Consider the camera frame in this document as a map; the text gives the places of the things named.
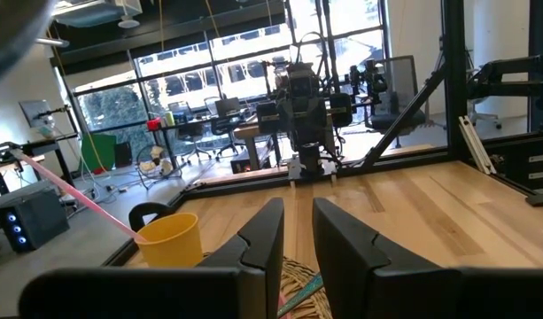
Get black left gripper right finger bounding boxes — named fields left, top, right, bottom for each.
left=312, top=197, right=454, bottom=319

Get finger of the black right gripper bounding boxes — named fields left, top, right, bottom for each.
left=291, top=99, right=309, bottom=136
left=306, top=98, right=325, bottom=135

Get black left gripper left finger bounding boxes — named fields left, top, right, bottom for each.
left=198, top=197, right=286, bottom=319

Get pink plastic bowl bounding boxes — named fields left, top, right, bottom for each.
left=277, top=292, right=293, bottom=319

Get iridescent spoon with teal handle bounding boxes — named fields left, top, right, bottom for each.
left=276, top=273, right=326, bottom=319

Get pink drinking straw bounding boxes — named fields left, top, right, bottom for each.
left=11, top=147, right=146, bottom=243

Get round woven wicker placemat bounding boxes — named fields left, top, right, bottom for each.
left=277, top=255, right=336, bottom=319

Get black wheeled office chair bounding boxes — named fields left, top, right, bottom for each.
left=207, top=114, right=246, bottom=161

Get black office desk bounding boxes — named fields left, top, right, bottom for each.
left=145, top=110, right=257, bottom=172

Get black mesh office chair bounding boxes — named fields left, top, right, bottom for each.
left=369, top=54, right=428, bottom=135

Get orange plastic cup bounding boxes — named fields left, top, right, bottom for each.
left=134, top=212, right=205, bottom=270

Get round floor fan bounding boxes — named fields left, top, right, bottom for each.
left=135, top=143, right=184, bottom=190

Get white aluminium extrusion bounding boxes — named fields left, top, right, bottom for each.
left=457, top=115, right=499, bottom=176

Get round ceiling lamp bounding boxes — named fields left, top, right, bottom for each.
left=117, top=14, right=142, bottom=30

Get green board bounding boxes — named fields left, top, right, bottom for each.
left=79, top=132, right=119, bottom=175

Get black drawer cabinet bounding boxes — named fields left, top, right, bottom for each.
left=496, top=134, right=543, bottom=197

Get black standing desk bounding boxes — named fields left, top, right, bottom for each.
left=19, top=131, right=81, bottom=188

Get black computer tower blue lights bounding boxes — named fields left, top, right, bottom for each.
left=0, top=189, right=72, bottom=255

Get ceiling air duct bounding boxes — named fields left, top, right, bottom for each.
left=52, top=0, right=144, bottom=29

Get wall mounted screen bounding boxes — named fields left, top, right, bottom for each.
left=19, top=98, right=56, bottom=130

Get grey blurred cable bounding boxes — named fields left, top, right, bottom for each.
left=0, top=0, right=58, bottom=88

